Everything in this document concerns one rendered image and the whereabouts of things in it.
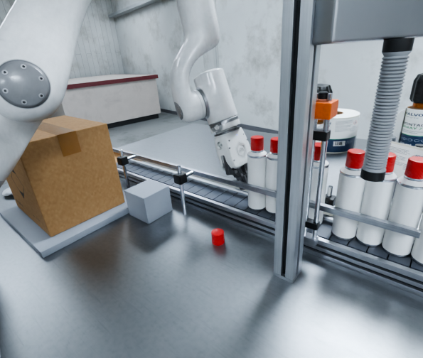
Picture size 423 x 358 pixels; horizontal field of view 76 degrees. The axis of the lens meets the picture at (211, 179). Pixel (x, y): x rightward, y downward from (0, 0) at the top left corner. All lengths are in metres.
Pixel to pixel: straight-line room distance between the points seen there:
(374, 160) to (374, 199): 0.15
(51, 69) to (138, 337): 0.48
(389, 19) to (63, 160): 0.76
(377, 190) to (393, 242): 0.11
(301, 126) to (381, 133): 0.12
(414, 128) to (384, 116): 0.69
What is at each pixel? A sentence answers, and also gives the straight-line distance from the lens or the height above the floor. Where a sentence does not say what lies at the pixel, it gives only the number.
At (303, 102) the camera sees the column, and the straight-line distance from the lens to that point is 0.46.
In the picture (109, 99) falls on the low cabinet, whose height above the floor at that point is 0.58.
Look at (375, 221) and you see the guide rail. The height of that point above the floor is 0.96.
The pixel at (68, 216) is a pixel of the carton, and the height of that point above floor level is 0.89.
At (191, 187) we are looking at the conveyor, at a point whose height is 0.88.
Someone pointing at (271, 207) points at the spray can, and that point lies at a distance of 0.75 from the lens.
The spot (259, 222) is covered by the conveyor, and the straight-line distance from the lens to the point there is 0.75.
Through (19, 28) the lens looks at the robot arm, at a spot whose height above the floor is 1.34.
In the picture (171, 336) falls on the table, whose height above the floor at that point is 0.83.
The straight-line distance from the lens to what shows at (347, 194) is 0.64.
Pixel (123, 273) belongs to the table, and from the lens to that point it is 0.71.
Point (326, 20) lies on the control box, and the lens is 0.44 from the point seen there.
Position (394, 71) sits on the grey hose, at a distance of 0.48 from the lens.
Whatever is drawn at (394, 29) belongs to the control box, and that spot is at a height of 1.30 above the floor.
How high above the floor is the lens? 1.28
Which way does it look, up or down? 25 degrees down
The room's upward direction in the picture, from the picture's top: 4 degrees counter-clockwise
